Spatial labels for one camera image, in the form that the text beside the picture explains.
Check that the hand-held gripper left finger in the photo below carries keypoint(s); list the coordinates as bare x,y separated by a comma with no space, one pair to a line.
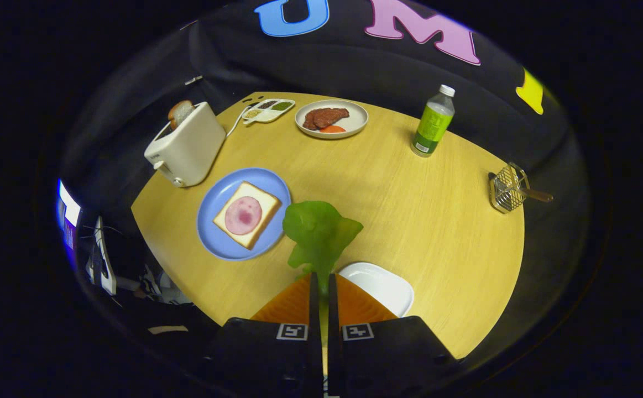
314,309

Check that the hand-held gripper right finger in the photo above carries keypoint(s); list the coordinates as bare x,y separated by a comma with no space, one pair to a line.
332,309

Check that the green lettuce leaf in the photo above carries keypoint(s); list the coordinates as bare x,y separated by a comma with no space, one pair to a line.
318,232

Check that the toasted bread slice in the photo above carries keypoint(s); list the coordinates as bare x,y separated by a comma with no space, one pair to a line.
180,112

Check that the white square plate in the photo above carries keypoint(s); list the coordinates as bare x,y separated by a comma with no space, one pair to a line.
382,284

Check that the white bread slice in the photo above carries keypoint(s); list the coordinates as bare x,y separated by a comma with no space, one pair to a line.
266,205

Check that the pink ham slice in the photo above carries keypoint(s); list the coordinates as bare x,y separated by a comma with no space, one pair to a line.
242,215

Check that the blue round plate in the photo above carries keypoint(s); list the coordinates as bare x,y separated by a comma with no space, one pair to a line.
216,232

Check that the striped cloth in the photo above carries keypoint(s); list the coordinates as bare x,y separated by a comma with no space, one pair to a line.
161,287

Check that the orange tomato slice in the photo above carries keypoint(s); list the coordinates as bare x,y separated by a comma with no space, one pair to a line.
332,129

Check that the brown meat patty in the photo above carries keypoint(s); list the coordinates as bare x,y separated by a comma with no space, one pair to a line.
309,120
332,116

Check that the white round plate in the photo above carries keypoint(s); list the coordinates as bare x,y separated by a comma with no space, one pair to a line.
357,119

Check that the white divided dish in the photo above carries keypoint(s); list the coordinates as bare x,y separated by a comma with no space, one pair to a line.
268,116

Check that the white toaster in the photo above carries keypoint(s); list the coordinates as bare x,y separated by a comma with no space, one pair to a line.
194,149

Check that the pile of yellow beans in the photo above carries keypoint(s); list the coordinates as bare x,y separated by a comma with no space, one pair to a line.
252,113

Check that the pile of green beans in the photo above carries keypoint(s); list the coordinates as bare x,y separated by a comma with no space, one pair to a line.
282,105

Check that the green label plastic bottle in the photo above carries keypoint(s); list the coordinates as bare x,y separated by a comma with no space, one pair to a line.
432,124

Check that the pile of brown beans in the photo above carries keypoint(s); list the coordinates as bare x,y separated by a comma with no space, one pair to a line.
267,104

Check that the white framed device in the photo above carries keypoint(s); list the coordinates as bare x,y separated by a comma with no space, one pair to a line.
103,260

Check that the silver clip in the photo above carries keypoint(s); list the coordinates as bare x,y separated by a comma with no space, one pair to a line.
193,80

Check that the lit computer screen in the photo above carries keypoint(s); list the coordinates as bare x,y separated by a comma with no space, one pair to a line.
68,207

